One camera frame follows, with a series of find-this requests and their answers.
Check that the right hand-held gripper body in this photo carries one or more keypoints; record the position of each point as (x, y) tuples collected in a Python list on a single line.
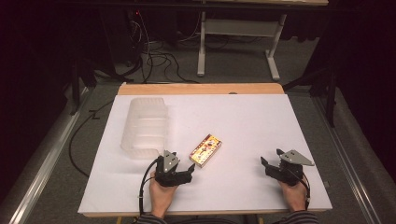
[(289, 172)]

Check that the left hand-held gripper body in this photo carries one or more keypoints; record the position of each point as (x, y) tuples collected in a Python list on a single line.
[(168, 177)]

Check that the yellow printed snack box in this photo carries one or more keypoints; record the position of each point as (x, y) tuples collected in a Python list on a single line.
[(205, 151)]

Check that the person's left hand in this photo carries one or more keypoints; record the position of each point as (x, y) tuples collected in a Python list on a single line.
[(160, 197)]

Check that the person's right hand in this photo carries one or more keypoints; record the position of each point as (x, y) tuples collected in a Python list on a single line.
[(295, 197)]

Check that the translucent plastic container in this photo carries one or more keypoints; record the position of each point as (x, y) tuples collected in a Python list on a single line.
[(144, 130)]

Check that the white table sheet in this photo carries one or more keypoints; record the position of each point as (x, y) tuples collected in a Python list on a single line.
[(243, 124)]

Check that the black metal stand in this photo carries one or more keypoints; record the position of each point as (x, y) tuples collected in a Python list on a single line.
[(330, 96), (76, 87)]

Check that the silver metal floor rail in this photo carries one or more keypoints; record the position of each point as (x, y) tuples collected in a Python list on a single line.
[(40, 168), (345, 161)]

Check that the white metal desk frame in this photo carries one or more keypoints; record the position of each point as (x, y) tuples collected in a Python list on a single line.
[(239, 28)]

